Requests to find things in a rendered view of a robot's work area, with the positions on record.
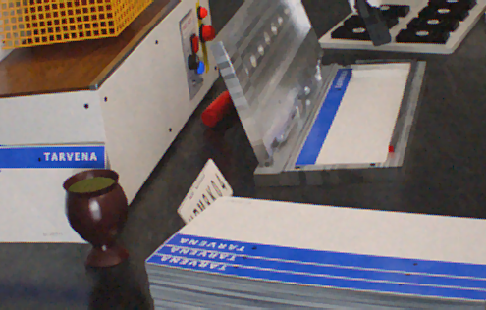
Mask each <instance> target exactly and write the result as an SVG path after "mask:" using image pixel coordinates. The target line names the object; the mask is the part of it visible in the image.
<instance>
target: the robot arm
mask: <svg viewBox="0 0 486 310"><path fill-rule="evenodd" d="M382 1H383V0H348V2H349V4H350V5H351V8H352V10H353V11H355V12H358V10H359V12H361V14H362V17H363V19H364V21H365V24H366V27H367V30H368V33H369V36H370V39H371V42H372V45H373V46H374V47H376V46H380V45H383V44H387V43H389V44H390V43H391V39H392V38H391V35H390V33H389V30H388V27H387V24H386V21H385V18H384V19H382V18H383V13H382V11H381V10H380V7H379V6H380V5H381V3H382Z"/></svg>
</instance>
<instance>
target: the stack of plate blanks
mask: <svg viewBox="0 0 486 310"><path fill-rule="evenodd" d="M144 264H145V269H146V272H147V274H148V276H149V283H150V288H149V290H150V294H151V297H152V298H153V300H154V303H153V304H154V305H155V310H486V291H485V290H472V289H460V288H447V287H435V286H427V285H425V286H421V285H414V284H409V285H407V284H394V283H390V284H388V283H380V282H374V281H372V282H367V281H360V280H352V279H348V280H346V279H338V278H331V277H324V276H320V277H316V276H310V275H302V274H295V273H286V272H279V271H264V270H256V269H249V268H242V267H234V266H227V265H218V264H211V263H208V262H203V261H196V260H189V259H181V258H174V257H166V256H159V255H155V253H154V254H152V255H151V256H150V257H148V258H147V259H146V260H145V263H144Z"/></svg>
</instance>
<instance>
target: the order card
mask: <svg viewBox="0 0 486 310"><path fill-rule="evenodd" d="M232 194H233V191H232V189H231V188H230V185H229V184H227V182H226V181H225V179H224V178H223V176H222V175H221V173H220V172H219V170H218V169H217V167H216V166H215V163H214V162H213V160H212V159H209V161H207V162H206V164H205V166H204V168H203V170H202V171H201V173H200V174H199V176H198V178H197V179H196V181H195V182H194V184H193V186H192V187H191V190H190V192H189V194H188V195H187V197H186V199H185V200H184V202H183V203H182V205H181V207H180V208H179V210H178V212H179V214H180V215H181V216H182V219H183V220H184V222H185V223H186V225H187V224H188V223H189V222H190V221H192V220H193V219H194V218H195V217H196V216H198V215H199V214H200V213H201V212H202V210H205V209H206V208H207V207H208V206H209V205H211V204H212V203H213V202H214V201H215V200H216V199H218V198H219V197H222V196H229V197H231V196H232Z"/></svg>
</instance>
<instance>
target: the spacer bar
mask: <svg viewBox="0 0 486 310"><path fill-rule="evenodd" d="M409 68H410V63H409V64H400V63H394V64H378V65H371V64H360V65H354V68H353V70H352V75H353V77H354V78H359V77H373V78H376V77H393V76H405V77H408V74H409Z"/></svg>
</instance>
